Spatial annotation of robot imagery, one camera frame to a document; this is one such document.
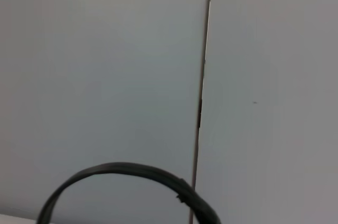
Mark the black round teapot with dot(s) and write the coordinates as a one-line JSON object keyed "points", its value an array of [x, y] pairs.
{"points": [[118, 167]]}

